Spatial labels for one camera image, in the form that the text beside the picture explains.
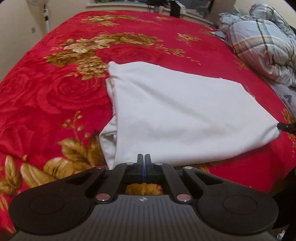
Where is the grey bed sheet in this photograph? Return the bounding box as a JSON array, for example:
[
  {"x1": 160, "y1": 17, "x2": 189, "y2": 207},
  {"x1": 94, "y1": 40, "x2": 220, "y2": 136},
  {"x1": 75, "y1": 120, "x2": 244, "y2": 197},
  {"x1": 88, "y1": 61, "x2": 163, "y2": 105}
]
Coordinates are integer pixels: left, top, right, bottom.
[{"x1": 269, "y1": 82, "x2": 296, "y2": 110}]

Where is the red floral blanket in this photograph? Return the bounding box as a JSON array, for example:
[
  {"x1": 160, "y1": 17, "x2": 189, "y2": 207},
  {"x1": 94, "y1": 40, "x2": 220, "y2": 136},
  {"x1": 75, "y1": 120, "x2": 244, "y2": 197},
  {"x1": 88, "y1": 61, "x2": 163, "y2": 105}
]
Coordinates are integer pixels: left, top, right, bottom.
[{"x1": 0, "y1": 10, "x2": 296, "y2": 233}]

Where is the clear plastic storage bin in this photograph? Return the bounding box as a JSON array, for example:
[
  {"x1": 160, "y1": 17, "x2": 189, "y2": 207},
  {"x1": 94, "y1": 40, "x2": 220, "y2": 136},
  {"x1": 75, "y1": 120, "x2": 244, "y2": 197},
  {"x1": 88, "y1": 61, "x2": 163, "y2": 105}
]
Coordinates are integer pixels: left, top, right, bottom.
[{"x1": 180, "y1": 0, "x2": 214, "y2": 19}]

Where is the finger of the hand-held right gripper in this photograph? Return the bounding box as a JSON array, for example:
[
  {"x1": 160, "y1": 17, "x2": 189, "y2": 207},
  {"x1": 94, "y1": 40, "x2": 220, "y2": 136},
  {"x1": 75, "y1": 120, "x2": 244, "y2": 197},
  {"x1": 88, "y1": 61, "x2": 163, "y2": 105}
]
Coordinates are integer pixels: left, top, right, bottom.
[{"x1": 277, "y1": 123, "x2": 296, "y2": 134}]

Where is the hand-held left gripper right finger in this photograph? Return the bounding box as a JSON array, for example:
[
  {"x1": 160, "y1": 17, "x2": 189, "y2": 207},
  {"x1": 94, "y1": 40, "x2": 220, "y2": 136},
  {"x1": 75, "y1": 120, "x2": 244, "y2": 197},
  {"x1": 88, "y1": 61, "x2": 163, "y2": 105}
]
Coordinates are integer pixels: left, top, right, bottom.
[{"x1": 145, "y1": 153, "x2": 223, "y2": 204}]

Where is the white garment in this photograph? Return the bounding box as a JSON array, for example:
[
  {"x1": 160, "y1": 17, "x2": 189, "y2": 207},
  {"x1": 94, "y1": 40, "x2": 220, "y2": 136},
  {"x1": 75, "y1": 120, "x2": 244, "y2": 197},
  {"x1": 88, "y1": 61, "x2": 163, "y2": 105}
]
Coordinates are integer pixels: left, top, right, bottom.
[{"x1": 99, "y1": 61, "x2": 281, "y2": 169}]

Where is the plaid duvet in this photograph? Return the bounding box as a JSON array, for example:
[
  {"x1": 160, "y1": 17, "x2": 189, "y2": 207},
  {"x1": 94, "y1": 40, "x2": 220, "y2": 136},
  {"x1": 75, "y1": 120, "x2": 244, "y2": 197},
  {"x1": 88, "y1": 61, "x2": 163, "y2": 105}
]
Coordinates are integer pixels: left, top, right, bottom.
[{"x1": 214, "y1": 3, "x2": 296, "y2": 87}]

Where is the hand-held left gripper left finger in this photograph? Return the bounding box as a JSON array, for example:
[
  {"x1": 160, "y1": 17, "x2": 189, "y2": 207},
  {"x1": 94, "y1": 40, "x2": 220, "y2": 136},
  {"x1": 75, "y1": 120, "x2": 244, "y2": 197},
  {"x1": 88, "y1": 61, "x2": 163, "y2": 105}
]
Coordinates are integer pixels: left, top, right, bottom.
[{"x1": 58, "y1": 153, "x2": 145, "y2": 204}]

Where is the white standing fan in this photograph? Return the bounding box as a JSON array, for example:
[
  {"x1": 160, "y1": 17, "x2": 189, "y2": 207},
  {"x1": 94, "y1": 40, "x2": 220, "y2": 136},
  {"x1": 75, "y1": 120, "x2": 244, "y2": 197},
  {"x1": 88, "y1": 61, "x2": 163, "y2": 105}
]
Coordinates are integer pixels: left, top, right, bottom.
[{"x1": 26, "y1": 0, "x2": 52, "y2": 32}]

